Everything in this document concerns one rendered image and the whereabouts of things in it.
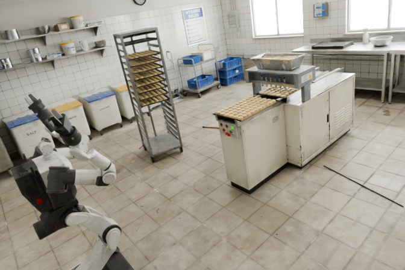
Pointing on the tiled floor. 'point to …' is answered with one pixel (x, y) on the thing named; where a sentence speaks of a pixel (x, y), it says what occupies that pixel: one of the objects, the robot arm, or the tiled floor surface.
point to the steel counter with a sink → (396, 48)
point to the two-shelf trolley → (202, 74)
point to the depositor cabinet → (319, 120)
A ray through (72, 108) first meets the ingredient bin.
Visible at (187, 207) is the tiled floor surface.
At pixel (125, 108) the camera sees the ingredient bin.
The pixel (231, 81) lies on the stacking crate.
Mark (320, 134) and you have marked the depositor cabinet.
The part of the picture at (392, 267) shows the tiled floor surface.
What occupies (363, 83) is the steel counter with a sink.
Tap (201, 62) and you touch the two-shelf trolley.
